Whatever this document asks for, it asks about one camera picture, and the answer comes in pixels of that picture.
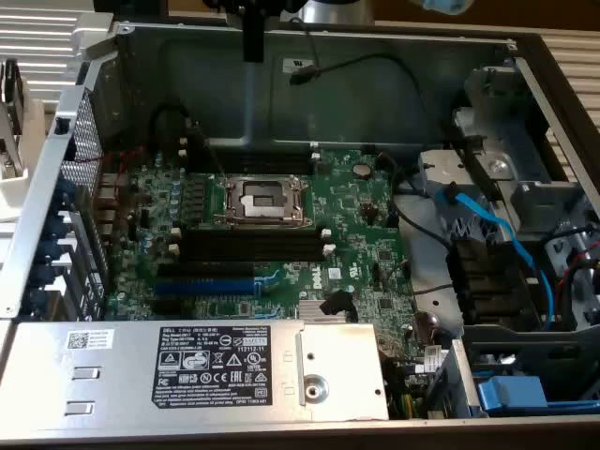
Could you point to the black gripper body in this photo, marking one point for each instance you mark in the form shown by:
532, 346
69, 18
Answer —
281, 4

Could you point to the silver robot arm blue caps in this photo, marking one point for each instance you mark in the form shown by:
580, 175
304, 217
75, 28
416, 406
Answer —
337, 9

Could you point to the RAM slot white latches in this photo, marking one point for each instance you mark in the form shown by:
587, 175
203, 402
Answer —
267, 152
253, 256
267, 165
253, 240

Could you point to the white case sticker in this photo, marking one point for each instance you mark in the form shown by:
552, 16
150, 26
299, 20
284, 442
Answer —
297, 64

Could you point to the grey metal PC case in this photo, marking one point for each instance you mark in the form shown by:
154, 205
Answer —
328, 108

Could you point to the thin silver locking lever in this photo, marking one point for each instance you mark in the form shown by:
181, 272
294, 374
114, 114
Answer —
218, 161

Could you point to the silver CPU socket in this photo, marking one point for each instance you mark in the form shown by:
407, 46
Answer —
265, 199

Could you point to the round coin cell battery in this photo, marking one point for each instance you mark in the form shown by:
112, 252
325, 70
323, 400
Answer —
362, 170

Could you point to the green Dell motherboard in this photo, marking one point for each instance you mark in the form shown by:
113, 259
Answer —
347, 206

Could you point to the silver ethernet port block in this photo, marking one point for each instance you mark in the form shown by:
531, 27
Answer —
107, 182

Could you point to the black case latch knob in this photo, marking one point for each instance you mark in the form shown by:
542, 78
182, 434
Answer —
60, 126

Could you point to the wide silver port block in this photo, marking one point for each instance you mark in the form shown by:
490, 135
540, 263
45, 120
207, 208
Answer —
107, 200

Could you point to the silver USB port stack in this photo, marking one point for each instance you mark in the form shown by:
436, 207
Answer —
109, 234
108, 217

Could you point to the long black expansion slot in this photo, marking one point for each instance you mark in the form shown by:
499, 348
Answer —
206, 269

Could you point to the blue card retention clip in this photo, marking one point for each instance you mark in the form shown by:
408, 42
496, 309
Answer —
37, 298
65, 190
57, 228
50, 251
43, 275

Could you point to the light blue slot clip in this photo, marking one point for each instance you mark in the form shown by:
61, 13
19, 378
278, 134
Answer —
262, 282

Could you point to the black flat computer part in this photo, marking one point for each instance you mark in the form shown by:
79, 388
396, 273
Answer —
11, 94

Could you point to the blue expansion slot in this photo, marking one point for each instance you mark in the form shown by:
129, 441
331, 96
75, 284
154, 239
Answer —
206, 287

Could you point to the grey metal disk bay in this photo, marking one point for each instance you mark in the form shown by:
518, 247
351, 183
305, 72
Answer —
497, 164

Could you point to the silver finned chipset heatsink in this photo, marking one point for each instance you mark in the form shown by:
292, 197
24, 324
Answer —
309, 311

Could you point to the short black expansion slot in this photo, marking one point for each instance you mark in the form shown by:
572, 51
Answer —
166, 307

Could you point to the white parts rack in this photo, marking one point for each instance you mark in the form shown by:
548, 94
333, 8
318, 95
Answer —
14, 201

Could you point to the black ribbed plastic block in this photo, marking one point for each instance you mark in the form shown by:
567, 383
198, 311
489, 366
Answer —
487, 281

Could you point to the silver power supply unit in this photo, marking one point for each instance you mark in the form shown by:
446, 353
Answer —
117, 375

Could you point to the dark grey drive cage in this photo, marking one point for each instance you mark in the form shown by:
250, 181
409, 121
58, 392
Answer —
515, 342

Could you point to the blue plastic drive latch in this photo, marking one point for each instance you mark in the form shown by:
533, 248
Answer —
511, 394

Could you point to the white corner bracket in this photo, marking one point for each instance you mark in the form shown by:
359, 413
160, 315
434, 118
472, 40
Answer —
91, 33

